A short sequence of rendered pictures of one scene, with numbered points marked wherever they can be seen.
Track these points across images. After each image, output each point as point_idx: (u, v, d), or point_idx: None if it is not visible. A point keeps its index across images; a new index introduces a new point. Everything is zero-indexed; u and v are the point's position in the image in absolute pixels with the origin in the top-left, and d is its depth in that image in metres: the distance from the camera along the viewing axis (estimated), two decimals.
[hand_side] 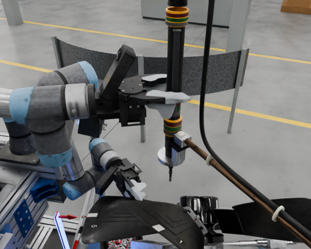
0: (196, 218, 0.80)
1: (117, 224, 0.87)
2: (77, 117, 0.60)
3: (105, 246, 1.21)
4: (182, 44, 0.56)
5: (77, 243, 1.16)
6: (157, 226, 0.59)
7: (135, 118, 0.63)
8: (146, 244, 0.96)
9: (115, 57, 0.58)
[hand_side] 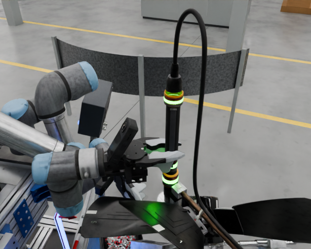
0: (196, 218, 0.80)
1: (117, 222, 0.86)
2: (88, 178, 0.70)
3: (105, 246, 1.21)
4: (178, 118, 0.66)
5: (77, 243, 1.16)
6: (157, 226, 0.59)
7: (138, 176, 0.73)
8: (146, 244, 0.96)
9: (121, 128, 0.68)
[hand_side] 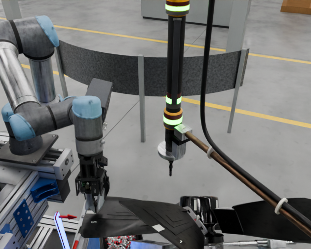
0: (196, 218, 0.80)
1: (117, 222, 0.86)
2: None
3: (105, 246, 1.21)
4: (182, 34, 0.55)
5: (77, 243, 1.16)
6: (157, 226, 0.59)
7: None
8: (146, 244, 0.96)
9: None
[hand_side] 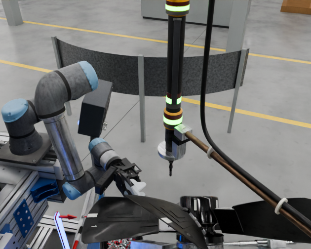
0: None
1: None
2: None
3: (105, 246, 1.21)
4: (182, 34, 0.55)
5: (77, 243, 1.16)
6: (93, 214, 0.91)
7: None
8: (146, 244, 0.96)
9: None
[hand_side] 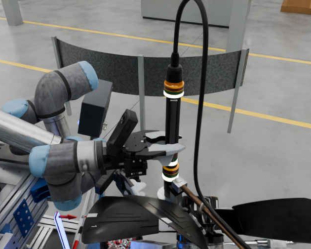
0: None
1: None
2: (87, 171, 0.68)
3: (105, 246, 1.21)
4: (178, 110, 0.65)
5: (77, 243, 1.16)
6: (93, 214, 0.91)
7: (137, 169, 0.71)
8: (146, 244, 0.96)
9: (120, 120, 0.66)
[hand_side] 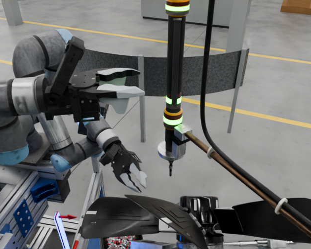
0: None
1: None
2: (26, 112, 0.57)
3: (105, 246, 1.21)
4: (182, 34, 0.55)
5: (77, 243, 1.16)
6: (92, 211, 0.90)
7: (89, 113, 0.60)
8: (146, 244, 0.96)
9: (64, 50, 0.55)
